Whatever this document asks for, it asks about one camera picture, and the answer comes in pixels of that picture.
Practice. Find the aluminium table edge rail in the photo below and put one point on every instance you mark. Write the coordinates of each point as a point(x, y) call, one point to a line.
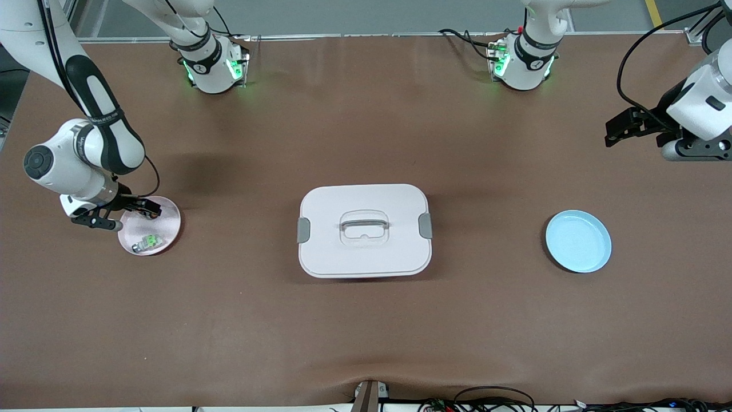
point(400, 34)

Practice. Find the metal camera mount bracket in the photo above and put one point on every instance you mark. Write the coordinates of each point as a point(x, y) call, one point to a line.
point(366, 400)

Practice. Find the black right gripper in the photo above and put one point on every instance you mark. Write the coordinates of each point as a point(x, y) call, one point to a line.
point(126, 201)

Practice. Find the brown table mat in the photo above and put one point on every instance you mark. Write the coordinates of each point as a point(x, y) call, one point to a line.
point(366, 332)

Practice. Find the pink round plate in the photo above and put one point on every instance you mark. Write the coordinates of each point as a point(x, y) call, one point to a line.
point(163, 229)

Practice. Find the light blue round plate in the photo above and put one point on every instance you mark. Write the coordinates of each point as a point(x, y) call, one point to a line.
point(577, 243)

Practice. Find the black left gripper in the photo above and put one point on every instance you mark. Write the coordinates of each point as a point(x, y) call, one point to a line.
point(665, 107)

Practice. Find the aluminium frame post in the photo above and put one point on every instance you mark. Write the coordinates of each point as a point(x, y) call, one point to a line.
point(695, 37)
point(71, 11)

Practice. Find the white lidded storage box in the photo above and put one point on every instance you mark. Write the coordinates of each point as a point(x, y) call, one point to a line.
point(364, 252)

